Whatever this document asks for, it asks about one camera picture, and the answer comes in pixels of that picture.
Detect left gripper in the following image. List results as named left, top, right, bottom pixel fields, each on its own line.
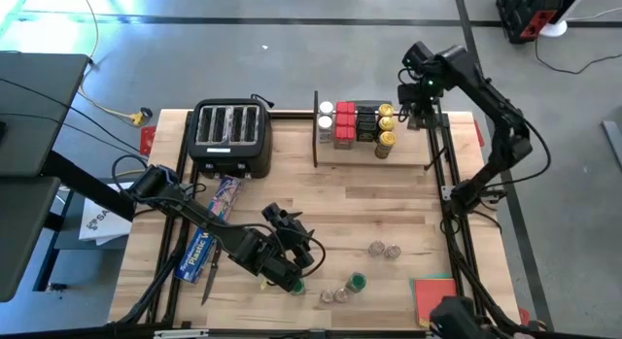
left=273, top=210, right=317, bottom=271

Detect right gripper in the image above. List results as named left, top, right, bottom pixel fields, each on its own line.
left=396, top=72, right=447, bottom=132

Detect wooden shelf black metal ends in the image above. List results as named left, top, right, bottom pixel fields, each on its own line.
left=313, top=89, right=449, bottom=171

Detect blue plastic wrap box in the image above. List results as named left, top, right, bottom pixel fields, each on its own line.
left=173, top=176, right=244, bottom=285

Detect black four-slot toaster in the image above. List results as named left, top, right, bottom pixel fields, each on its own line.
left=187, top=97, right=273, bottom=180

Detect black red crate stack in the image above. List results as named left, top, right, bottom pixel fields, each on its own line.
left=495, top=0, right=565, bottom=45

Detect red flexible mat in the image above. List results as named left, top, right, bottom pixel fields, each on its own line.
left=412, top=278, right=459, bottom=328

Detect white floor stand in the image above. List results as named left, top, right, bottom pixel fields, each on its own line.
left=538, top=0, right=592, bottom=39

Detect grey metal bar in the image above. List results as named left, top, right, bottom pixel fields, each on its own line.
left=601, top=119, right=622, bottom=171

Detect white printed paper bag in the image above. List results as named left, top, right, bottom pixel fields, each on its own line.
left=77, top=182, right=142, bottom=247

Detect black desk support beam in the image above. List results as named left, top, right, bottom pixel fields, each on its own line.
left=41, top=151, right=138, bottom=222

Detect dark grey desk panel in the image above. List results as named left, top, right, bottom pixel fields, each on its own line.
left=0, top=176, right=63, bottom=304
left=0, top=51, right=92, bottom=178

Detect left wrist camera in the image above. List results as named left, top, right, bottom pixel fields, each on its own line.
left=260, top=201, right=289, bottom=226

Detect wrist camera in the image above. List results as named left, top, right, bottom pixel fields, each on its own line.
left=260, top=201, right=289, bottom=226
left=400, top=40, right=434, bottom=71

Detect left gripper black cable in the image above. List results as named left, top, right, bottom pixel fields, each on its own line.
left=252, top=224, right=328, bottom=280

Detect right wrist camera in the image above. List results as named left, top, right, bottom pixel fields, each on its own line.
left=400, top=40, right=434, bottom=71

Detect black-handled kitchen knife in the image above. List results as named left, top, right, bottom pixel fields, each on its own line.
left=200, top=246, right=224, bottom=307

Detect black aluminium rig frame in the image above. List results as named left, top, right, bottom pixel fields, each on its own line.
left=109, top=108, right=536, bottom=330

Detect silver metal bracket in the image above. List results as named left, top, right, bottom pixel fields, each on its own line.
left=154, top=328, right=211, bottom=339

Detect black floor cable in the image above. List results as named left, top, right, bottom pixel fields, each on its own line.
left=534, top=35, right=622, bottom=76

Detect yellow black cable plug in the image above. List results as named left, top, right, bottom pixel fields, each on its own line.
left=129, top=107, right=154, bottom=128

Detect yellow extension cable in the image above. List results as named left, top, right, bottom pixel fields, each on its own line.
left=77, top=0, right=147, bottom=126

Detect white floor cable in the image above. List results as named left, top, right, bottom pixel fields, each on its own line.
left=566, top=7, right=622, bottom=22

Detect thin black desk cable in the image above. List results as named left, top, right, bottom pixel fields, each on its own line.
left=0, top=111, right=118, bottom=149
left=0, top=76, right=127, bottom=146

